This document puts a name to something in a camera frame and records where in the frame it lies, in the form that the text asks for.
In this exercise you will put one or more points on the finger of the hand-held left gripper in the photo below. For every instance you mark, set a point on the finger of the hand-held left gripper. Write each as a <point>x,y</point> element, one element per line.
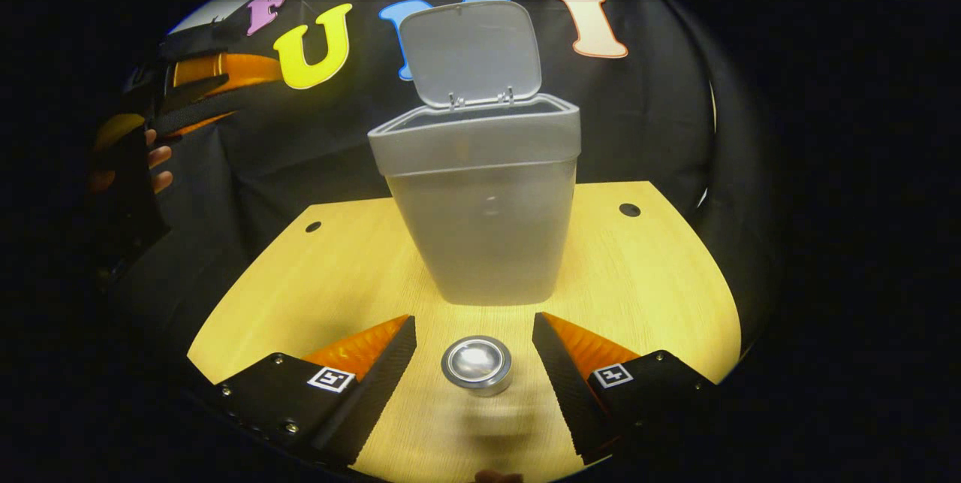
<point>240,68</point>
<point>199,109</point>

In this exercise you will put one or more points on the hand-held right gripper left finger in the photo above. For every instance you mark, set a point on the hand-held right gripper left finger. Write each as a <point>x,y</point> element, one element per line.
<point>375,393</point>

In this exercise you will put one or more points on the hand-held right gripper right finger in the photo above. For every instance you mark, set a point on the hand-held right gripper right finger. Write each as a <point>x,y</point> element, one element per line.
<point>567,393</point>

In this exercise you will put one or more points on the dark blue pop can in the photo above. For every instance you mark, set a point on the dark blue pop can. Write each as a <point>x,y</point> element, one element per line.
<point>477,364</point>

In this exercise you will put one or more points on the white desktop garbage bin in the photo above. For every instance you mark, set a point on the white desktop garbage bin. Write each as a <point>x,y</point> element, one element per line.
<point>480,227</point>

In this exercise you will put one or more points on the wooden desktop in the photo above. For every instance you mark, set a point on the wooden desktop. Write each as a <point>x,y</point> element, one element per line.
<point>646,280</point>

